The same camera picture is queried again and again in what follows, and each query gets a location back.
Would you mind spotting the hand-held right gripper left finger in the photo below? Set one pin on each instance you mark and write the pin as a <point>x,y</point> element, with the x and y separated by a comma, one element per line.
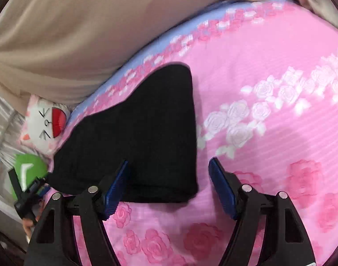
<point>117,188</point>

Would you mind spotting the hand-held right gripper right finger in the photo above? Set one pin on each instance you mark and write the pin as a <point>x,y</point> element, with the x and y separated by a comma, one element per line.
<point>223,191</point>

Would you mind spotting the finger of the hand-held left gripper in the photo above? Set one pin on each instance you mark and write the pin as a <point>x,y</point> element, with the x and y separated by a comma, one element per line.
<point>40,188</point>
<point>15,185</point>

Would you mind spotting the black pants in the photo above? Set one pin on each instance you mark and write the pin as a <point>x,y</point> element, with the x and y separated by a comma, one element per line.
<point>146,133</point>

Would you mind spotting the person's left hand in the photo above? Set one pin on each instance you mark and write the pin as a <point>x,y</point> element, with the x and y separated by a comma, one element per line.
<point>28,227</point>

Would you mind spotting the green plush pillow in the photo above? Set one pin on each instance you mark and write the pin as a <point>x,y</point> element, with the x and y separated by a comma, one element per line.
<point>24,166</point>

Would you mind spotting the white striped curtain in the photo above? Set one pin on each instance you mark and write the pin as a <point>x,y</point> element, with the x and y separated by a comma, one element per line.
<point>5,133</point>

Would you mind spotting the white cat face pillow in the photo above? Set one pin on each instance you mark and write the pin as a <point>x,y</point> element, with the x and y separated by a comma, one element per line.
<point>40,127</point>

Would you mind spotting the pink rose bed sheet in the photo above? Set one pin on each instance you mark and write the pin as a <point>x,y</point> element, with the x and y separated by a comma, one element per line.
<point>255,61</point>

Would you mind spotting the beige hanging cloth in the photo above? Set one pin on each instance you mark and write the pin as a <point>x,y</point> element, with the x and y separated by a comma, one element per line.
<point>74,33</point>

